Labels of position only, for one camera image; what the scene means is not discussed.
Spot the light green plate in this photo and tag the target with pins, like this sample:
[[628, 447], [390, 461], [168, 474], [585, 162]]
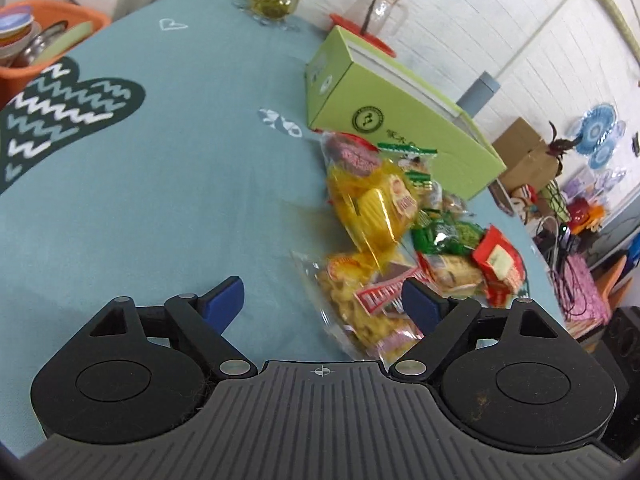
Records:
[[65, 40]]

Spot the colourful stuffed toy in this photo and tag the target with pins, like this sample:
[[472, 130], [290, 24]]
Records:
[[525, 202]]

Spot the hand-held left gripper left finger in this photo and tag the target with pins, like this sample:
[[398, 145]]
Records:
[[227, 301]]

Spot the grey cylindrical bottle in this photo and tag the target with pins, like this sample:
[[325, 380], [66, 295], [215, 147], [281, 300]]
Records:
[[477, 95]]

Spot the red plastic bowl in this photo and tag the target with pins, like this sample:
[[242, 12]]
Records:
[[345, 22]]

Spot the clear yellow snack packet red label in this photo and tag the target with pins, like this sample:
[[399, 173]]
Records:
[[360, 310]]

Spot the orange plastic basin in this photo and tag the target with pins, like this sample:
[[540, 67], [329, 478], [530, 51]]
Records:
[[10, 85]]

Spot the green woven bag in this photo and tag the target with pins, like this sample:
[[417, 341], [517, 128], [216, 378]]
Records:
[[555, 200]]

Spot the brown cardboard box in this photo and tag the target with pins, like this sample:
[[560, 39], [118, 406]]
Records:
[[520, 145]]

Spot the dark stirring stick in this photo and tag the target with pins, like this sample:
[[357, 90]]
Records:
[[374, 2]]

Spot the green pea snack packet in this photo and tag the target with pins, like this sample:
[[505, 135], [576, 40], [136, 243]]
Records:
[[445, 235]]

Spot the pink patterned cloth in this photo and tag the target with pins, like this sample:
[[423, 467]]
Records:
[[585, 290]]

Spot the metal bowl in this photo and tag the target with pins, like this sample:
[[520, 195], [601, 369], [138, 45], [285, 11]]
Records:
[[42, 40]]

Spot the teal printed tablecloth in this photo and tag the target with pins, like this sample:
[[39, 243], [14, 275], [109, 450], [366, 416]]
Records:
[[175, 160]]

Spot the brown snack packet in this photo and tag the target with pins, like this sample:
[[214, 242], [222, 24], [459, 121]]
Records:
[[450, 202]]

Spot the yellow chip snack packet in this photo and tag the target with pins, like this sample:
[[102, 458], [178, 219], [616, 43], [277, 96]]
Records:
[[370, 215]]

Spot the pink red snack packet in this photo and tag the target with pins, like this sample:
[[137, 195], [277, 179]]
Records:
[[352, 157]]

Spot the small blue patterned decorative plate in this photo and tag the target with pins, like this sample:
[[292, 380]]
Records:
[[602, 156]]

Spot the stack of blue white bowls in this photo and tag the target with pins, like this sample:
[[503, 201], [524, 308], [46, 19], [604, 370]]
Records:
[[15, 30]]

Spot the light green cardboard box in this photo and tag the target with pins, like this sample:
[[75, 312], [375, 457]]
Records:
[[400, 110]]

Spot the green white cookie packet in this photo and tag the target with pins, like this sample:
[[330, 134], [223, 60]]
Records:
[[407, 151]]

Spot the clear scalloped glass coaster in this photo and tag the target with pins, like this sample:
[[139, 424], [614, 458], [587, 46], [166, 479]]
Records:
[[261, 20]]

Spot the red orange toy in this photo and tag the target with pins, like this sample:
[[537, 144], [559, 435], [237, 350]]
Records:
[[585, 215]]

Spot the glass pitcher with straw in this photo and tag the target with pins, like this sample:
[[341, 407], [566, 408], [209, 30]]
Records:
[[387, 7]]

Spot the clear cracker snack packet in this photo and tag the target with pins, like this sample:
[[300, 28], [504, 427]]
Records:
[[455, 272]]

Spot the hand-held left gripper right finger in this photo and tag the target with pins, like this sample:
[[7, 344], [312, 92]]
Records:
[[417, 306]]

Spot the dark red artificial flower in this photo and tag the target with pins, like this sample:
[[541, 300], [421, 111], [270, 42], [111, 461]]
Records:
[[562, 145]]

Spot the large blue patterned decorative plate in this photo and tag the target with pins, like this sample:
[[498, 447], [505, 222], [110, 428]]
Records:
[[595, 127]]

